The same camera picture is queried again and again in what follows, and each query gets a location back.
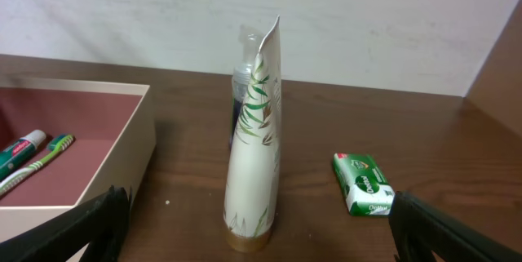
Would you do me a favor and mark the teal toothpaste tube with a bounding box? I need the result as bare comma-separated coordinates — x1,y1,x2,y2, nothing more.
1,130,46,180

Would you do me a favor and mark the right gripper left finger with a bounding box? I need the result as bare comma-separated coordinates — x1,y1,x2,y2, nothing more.
1,186,132,262

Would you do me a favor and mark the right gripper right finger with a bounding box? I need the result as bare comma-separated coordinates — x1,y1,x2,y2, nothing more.
388,192,521,262

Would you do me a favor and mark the white leaf-print lotion tube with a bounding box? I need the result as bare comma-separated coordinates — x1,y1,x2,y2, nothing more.
223,19,282,252

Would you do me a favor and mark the white box pink interior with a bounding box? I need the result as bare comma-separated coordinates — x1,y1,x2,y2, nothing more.
1,76,156,243

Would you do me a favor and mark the clear pump soap bottle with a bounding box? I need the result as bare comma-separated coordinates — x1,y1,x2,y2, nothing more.
229,24,264,148

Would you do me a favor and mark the green white toothbrush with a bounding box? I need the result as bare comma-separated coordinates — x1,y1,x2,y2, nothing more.
1,134,75,198

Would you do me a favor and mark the green soap bar pack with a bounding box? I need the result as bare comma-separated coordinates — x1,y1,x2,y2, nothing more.
332,153,395,216

